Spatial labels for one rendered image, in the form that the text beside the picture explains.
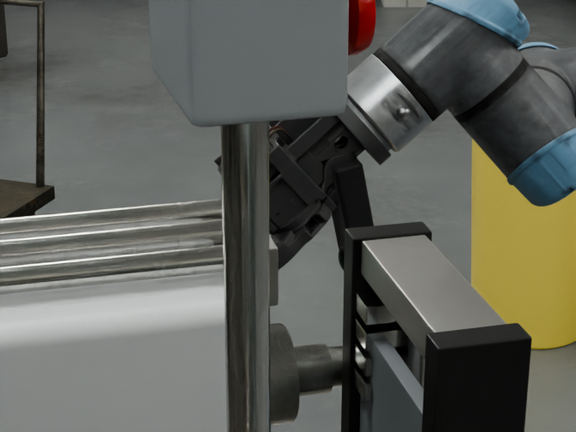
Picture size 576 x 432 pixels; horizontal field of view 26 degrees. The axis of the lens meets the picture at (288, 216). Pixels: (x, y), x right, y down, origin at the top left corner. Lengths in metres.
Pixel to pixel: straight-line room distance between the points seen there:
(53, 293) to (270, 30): 0.34
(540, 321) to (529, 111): 2.71
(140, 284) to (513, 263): 2.99
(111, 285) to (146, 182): 4.35
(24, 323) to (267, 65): 0.32
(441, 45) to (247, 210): 0.61
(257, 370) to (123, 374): 0.23
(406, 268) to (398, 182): 4.33
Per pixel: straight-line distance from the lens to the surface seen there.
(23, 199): 4.07
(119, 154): 5.38
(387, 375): 0.72
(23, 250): 0.70
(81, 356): 0.66
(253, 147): 0.41
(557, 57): 1.16
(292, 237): 1.01
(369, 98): 1.00
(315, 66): 0.38
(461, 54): 1.01
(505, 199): 3.57
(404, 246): 0.73
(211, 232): 0.71
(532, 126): 1.02
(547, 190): 1.04
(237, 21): 0.37
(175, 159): 5.29
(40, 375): 0.66
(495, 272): 3.68
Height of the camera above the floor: 1.72
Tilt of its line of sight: 22 degrees down
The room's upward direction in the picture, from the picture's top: straight up
